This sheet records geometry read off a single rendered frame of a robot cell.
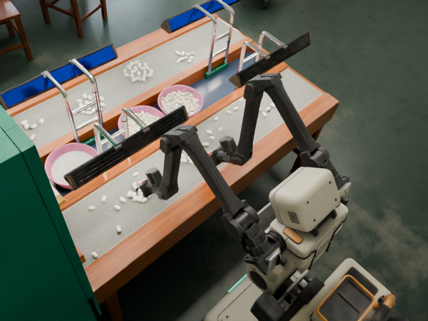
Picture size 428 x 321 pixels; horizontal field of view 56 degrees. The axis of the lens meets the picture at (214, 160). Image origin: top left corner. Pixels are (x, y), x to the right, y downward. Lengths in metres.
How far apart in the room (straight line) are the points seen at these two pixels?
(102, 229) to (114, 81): 1.00
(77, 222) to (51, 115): 0.70
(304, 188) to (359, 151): 2.18
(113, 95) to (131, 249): 1.00
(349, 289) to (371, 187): 1.64
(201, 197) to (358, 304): 0.84
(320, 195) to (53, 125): 1.53
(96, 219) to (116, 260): 0.24
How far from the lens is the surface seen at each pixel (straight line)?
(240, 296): 2.34
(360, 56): 4.48
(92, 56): 2.18
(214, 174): 1.37
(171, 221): 1.93
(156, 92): 2.45
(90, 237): 1.95
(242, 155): 1.81
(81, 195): 2.04
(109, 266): 1.85
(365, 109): 3.91
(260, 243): 1.41
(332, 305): 1.76
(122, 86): 2.53
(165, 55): 2.75
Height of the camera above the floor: 2.47
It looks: 53 degrees down
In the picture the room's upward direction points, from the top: 10 degrees clockwise
